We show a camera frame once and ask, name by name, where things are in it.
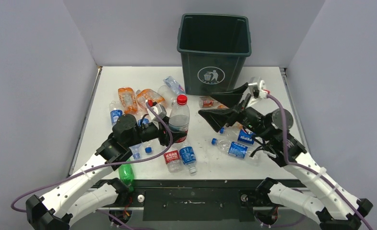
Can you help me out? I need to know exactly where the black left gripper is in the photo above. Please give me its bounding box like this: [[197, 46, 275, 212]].
[[125, 115, 186, 147]]

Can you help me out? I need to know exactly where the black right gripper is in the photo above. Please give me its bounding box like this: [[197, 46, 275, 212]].
[[198, 83, 273, 141]]

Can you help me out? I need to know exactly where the blue label bottle front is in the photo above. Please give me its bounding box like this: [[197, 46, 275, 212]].
[[178, 140, 197, 176]]

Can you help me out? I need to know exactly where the clear bottle red label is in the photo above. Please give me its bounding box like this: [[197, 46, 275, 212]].
[[168, 94, 190, 130]]

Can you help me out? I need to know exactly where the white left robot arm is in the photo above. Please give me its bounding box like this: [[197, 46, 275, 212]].
[[25, 114, 187, 230]]

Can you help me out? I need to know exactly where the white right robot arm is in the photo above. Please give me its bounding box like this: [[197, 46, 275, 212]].
[[198, 82, 373, 230]]

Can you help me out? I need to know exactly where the dark green plastic trash bin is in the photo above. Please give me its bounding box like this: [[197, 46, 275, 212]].
[[177, 13, 252, 96]]

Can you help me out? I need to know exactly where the crushed orange bottle right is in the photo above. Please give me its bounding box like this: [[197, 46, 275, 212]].
[[217, 104, 228, 109]]

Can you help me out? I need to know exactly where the crushed orange bottle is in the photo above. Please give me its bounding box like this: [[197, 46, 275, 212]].
[[217, 104, 228, 109], [136, 89, 168, 109], [118, 87, 138, 114]]

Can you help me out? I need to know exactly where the small brown red-capped bottle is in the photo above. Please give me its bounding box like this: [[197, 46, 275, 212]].
[[199, 96, 221, 109]]

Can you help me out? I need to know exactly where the red label bottle front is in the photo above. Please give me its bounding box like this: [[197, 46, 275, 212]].
[[163, 145, 183, 173]]

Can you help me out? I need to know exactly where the Pepsi bottle blue label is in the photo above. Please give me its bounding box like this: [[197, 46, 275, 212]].
[[219, 127, 255, 145]]

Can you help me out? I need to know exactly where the blue label bottle under gripper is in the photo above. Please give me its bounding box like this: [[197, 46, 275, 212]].
[[137, 112, 153, 155]]

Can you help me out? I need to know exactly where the clear bottle blue label right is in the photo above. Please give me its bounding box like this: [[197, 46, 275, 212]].
[[211, 138, 261, 165]]

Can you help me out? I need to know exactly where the light blue water bottle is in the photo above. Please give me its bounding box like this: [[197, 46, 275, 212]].
[[129, 144, 141, 161]]

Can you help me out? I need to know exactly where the crushed orange bottle middle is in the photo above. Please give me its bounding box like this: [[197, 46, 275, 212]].
[[136, 89, 168, 109]]

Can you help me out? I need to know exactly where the crushed clear bottle white cap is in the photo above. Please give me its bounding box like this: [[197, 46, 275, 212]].
[[163, 76, 186, 95]]

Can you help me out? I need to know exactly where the green plastic bottle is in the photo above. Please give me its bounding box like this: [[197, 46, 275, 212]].
[[118, 164, 135, 192]]

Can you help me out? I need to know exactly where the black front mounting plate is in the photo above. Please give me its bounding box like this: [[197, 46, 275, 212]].
[[97, 179, 320, 222]]

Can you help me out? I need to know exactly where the crushed orange bottle far left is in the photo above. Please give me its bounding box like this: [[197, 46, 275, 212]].
[[118, 87, 138, 114]]

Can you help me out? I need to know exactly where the blue label bottle far left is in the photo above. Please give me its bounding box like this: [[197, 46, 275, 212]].
[[109, 101, 123, 126]]

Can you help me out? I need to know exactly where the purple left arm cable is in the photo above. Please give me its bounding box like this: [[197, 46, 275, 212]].
[[10, 101, 174, 230]]

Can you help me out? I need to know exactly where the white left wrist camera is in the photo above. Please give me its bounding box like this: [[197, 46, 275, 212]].
[[146, 100, 167, 122]]

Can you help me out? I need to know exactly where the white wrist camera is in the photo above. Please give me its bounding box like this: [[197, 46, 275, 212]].
[[248, 77, 270, 99], [146, 100, 167, 122]]

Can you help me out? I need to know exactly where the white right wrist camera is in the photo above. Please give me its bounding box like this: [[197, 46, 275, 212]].
[[248, 77, 270, 99]]

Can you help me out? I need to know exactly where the aluminium rail frame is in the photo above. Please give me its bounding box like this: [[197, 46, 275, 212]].
[[279, 67, 338, 211]]

